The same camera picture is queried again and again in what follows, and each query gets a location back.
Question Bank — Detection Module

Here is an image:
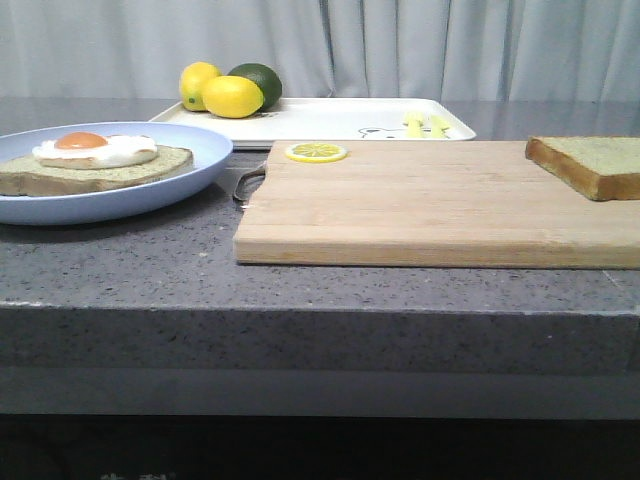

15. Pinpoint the light blue plate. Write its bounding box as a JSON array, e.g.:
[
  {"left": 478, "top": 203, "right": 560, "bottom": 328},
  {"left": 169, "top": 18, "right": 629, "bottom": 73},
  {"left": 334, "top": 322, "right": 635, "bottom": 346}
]
[{"left": 1, "top": 121, "right": 233, "bottom": 226}]

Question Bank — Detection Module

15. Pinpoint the fried egg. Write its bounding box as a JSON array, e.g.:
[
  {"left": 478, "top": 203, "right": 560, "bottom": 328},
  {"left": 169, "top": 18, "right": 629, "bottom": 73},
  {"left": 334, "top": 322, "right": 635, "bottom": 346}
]
[{"left": 32, "top": 132, "right": 158, "bottom": 169}]

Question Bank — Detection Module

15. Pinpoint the bread slice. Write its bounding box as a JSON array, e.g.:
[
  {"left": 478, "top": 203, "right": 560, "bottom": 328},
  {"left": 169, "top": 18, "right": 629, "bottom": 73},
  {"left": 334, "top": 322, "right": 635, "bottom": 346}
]
[
  {"left": 1, "top": 145, "right": 194, "bottom": 197},
  {"left": 525, "top": 136, "right": 639, "bottom": 201}
]

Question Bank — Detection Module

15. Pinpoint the white tray with bear print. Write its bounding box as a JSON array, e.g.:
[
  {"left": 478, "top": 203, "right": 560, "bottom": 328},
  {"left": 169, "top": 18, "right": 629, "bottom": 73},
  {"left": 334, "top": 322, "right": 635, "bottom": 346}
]
[{"left": 152, "top": 98, "right": 476, "bottom": 150}]

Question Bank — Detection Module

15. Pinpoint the wooden cutting board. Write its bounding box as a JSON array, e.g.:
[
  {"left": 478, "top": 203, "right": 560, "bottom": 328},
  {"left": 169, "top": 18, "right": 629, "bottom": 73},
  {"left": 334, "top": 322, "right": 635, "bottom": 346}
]
[{"left": 234, "top": 141, "right": 639, "bottom": 268}]

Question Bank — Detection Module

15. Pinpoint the lemon slice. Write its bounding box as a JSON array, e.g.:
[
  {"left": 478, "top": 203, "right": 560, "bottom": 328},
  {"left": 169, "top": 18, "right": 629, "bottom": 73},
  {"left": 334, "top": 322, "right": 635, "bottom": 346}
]
[{"left": 285, "top": 142, "right": 348, "bottom": 163}]

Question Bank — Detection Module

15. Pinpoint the yellow plastic fork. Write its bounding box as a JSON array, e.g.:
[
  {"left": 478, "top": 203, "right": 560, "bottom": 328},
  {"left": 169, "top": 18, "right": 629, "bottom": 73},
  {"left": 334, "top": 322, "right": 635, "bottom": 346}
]
[{"left": 403, "top": 111, "right": 426, "bottom": 139}]

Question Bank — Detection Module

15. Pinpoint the yellow plastic knife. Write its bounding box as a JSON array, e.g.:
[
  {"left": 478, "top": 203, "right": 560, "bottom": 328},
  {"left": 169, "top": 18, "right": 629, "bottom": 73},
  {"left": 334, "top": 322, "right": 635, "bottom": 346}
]
[{"left": 429, "top": 115, "right": 450, "bottom": 139}]

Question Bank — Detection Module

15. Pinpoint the front yellow lemon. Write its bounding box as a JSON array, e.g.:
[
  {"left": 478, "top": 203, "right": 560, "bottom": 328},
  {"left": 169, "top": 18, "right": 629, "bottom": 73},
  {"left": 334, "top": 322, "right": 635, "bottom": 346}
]
[{"left": 201, "top": 76, "right": 264, "bottom": 119}]

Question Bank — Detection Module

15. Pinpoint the yellow lemon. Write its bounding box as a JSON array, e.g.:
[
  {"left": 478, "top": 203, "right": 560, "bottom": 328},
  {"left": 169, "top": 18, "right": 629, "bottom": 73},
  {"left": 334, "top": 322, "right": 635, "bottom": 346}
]
[
  {"left": 201, "top": 76, "right": 264, "bottom": 119},
  {"left": 179, "top": 61, "right": 221, "bottom": 112}
]

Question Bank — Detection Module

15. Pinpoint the green lime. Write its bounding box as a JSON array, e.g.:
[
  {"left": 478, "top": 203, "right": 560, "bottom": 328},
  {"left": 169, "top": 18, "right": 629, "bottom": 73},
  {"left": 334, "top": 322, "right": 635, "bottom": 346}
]
[{"left": 228, "top": 63, "right": 283, "bottom": 111}]

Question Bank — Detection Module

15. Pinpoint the back yellow lemon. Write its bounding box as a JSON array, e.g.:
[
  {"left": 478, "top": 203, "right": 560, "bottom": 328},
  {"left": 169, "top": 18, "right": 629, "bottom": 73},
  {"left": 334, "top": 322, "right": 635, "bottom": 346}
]
[{"left": 179, "top": 61, "right": 221, "bottom": 112}]

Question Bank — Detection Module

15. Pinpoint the grey curtain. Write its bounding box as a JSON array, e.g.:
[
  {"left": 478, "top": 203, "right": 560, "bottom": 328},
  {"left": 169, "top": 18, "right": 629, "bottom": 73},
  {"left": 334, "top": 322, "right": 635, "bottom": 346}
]
[{"left": 1, "top": 1, "right": 639, "bottom": 101}]

